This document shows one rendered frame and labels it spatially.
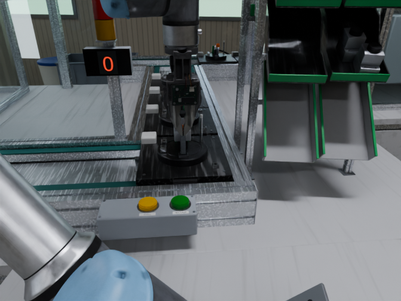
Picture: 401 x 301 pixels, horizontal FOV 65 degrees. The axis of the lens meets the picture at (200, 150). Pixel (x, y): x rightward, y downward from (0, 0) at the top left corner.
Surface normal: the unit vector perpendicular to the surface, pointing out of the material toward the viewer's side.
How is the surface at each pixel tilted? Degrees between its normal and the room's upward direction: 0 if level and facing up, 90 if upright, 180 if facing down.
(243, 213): 90
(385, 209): 0
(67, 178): 0
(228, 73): 90
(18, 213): 53
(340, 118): 45
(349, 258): 0
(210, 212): 90
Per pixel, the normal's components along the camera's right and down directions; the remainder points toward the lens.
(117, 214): 0.00, -0.89
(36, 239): 0.47, -0.15
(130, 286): 0.67, -0.60
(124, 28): -0.09, 0.46
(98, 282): -0.63, -0.68
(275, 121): -0.05, -0.30
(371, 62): -0.15, 0.78
